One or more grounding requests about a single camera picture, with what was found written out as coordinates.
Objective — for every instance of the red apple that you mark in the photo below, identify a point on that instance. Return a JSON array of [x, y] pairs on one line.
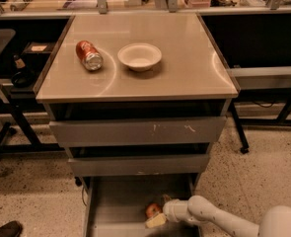
[[152, 209]]

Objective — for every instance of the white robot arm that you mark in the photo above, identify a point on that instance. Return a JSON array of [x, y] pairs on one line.
[[197, 209]]

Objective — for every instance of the grey middle drawer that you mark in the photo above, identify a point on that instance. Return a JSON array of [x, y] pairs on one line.
[[139, 165]]

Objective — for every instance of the grey open bottom drawer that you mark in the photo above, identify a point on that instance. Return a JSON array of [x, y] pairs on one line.
[[116, 206]]

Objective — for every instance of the grey top drawer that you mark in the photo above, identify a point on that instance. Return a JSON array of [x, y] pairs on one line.
[[119, 132]]

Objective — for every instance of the grey drawer cabinet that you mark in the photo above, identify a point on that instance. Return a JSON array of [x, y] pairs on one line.
[[136, 101]]

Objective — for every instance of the black table leg with caster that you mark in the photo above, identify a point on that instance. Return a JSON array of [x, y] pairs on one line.
[[245, 146]]

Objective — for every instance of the white paper bowl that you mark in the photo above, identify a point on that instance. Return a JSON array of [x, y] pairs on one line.
[[139, 57]]

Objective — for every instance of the black shoe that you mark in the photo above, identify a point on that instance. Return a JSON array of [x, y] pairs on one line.
[[11, 229]]

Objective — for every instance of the red soda can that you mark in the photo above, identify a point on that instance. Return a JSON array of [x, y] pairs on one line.
[[89, 56]]

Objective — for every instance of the black power strip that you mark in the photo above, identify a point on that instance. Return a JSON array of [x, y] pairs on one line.
[[19, 5]]

